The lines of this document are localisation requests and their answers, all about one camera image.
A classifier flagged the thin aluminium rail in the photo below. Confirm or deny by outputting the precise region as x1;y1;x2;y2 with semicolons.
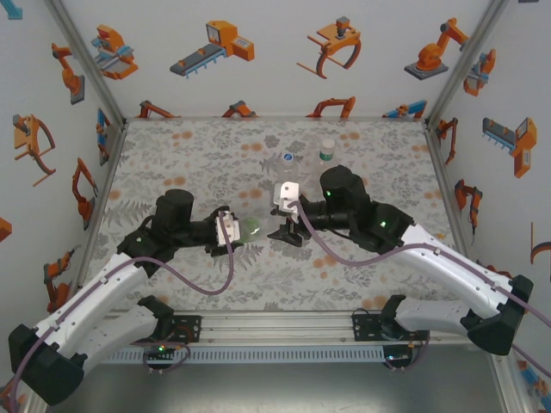
123;114;428;124

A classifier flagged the floral patterned table cover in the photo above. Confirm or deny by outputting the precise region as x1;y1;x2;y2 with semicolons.
84;119;480;313

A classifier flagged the white slotted cable duct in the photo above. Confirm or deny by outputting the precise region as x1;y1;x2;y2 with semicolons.
105;345;387;366

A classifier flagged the wide aluminium base rail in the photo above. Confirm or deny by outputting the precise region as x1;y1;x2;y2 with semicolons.
47;309;511;346

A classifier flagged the aluminium side rail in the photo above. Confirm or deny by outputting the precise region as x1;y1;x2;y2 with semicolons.
423;120;490;311
46;120;129;319

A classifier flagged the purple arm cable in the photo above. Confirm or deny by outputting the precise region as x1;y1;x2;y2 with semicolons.
8;213;237;413
288;198;551;371

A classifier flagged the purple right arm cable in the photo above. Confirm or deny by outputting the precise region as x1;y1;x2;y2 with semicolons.
288;198;551;371

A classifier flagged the clear bottle green white label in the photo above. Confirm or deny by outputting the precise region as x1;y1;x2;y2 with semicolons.
316;138;337;173

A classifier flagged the aluminium frame post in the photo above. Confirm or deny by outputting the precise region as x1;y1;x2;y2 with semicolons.
488;342;539;413
424;0;511;128
42;0;129;130

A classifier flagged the clear unlabelled plastic bottle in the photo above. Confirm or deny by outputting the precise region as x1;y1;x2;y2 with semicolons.
276;151;303;197

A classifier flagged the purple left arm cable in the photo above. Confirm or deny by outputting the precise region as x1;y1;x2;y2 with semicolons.
8;213;237;413

